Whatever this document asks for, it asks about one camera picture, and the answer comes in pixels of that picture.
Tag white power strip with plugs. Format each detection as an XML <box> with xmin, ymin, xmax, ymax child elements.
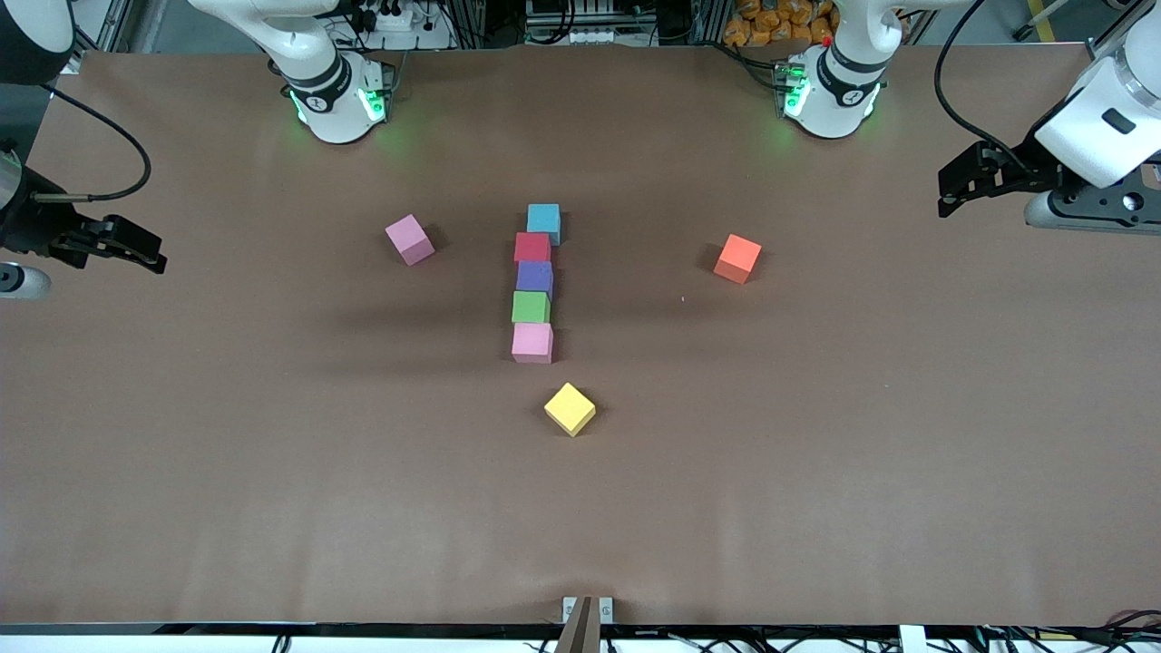
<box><xmin>370</xmin><ymin>0</ymin><xmax>415</xmax><ymax>34</ymax></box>

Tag long white power strip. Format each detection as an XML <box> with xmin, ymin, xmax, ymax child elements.
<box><xmin>524</xmin><ymin>25</ymin><xmax>620</xmax><ymax>46</ymax></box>

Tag light pink foam cube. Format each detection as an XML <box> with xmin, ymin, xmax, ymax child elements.
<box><xmin>511</xmin><ymin>322</ymin><xmax>555</xmax><ymax>365</ymax></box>
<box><xmin>385</xmin><ymin>214</ymin><xmax>435</xmax><ymax>267</ymax></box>

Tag large table cover sheet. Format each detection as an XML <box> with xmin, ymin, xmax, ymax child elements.
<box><xmin>0</xmin><ymin>44</ymin><xmax>1161</xmax><ymax>629</ymax></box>

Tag blue foam cube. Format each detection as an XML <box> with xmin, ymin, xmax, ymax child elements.
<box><xmin>526</xmin><ymin>203</ymin><xmax>563</xmax><ymax>247</ymax></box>

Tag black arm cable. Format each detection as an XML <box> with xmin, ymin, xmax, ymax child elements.
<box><xmin>36</xmin><ymin>84</ymin><xmax>152</xmax><ymax>202</ymax></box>
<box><xmin>933</xmin><ymin>0</ymin><xmax>1035</xmax><ymax>173</ymax></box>

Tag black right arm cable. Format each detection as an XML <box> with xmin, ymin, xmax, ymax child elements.
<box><xmin>36</xmin><ymin>84</ymin><xmax>152</xmax><ymax>202</ymax></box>

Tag purple foam cube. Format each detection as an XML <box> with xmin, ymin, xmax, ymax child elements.
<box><xmin>515</xmin><ymin>259</ymin><xmax>555</xmax><ymax>298</ymax></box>

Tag small metal clamp bracket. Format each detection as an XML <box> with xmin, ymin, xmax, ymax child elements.
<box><xmin>555</xmin><ymin>595</ymin><xmax>615</xmax><ymax>653</ymax></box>

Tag orange foam cube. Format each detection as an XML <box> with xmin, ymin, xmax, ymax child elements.
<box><xmin>714</xmin><ymin>234</ymin><xmax>763</xmax><ymax>285</ymax></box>

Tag tangled black cables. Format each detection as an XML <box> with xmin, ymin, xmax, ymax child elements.
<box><xmin>975</xmin><ymin>609</ymin><xmax>1161</xmax><ymax>653</ymax></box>

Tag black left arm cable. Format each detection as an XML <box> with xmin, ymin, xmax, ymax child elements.
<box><xmin>933</xmin><ymin>0</ymin><xmax>1035</xmax><ymax>173</ymax></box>

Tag yellow foam cube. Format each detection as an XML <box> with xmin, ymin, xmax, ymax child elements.
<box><xmin>544</xmin><ymin>383</ymin><xmax>597</xmax><ymax>437</ymax></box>

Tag aluminium frame rail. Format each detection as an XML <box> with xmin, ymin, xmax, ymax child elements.
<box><xmin>77</xmin><ymin>0</ymin><xmax>137</xmax><ymax>55</ymax></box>

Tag bag of orange snacks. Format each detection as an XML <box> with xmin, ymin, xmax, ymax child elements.
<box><xmin>723</xmin><ymin>0</ymin><xmax>840</xmax><ymax>49</ymax></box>

